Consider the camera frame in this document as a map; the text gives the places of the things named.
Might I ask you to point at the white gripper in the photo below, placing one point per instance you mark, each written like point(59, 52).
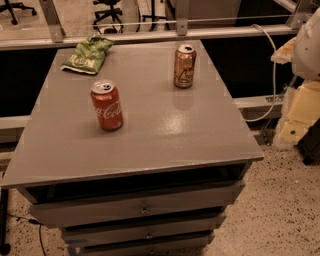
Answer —
point(307, 50)

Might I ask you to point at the red coke can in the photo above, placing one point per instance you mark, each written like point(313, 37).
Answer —
point(106, 101)

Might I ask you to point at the gold soda can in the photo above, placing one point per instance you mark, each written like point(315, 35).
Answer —
point(184, 65)

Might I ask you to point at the top grey drawer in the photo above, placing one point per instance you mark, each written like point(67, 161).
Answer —
point(111, 208)

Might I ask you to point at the grey drawer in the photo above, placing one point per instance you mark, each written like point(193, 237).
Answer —
point(111, 208)
point(157, 229)
point(150, 247)

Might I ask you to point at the grey drawer cabinet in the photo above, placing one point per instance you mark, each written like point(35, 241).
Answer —
point(170, 137)

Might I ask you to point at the middle grey drawer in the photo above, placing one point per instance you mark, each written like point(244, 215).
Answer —
point(157, 229)

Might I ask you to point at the bottom grey drawer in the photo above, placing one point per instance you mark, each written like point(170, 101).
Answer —
point(150, 247)

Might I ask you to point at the black office chair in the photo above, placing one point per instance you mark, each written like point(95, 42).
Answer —
point(113, 12)
point(10, 7)

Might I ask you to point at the green chip bag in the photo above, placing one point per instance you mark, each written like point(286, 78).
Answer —
point(88, 56)

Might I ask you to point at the black office chair left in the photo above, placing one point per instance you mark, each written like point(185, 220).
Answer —
point(10, 7)

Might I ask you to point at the metal railing frame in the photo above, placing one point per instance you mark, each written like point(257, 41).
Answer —
point(64, 23)

